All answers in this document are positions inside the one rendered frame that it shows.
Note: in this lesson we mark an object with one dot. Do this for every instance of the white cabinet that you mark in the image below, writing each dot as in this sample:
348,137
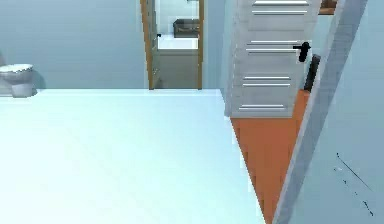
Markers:
178,61

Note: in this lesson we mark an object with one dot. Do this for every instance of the white toilet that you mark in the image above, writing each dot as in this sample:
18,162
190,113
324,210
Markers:
17,76

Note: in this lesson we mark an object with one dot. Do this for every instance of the wooden framed room door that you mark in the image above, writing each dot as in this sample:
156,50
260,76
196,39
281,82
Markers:
150,43

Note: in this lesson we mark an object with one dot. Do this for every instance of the black flat panel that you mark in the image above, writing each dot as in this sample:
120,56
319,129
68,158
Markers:
312,72

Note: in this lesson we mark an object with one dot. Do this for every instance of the dark grey box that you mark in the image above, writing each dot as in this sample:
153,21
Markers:
186,28

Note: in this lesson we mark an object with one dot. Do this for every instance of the white panelled room door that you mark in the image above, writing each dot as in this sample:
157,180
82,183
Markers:
270,63

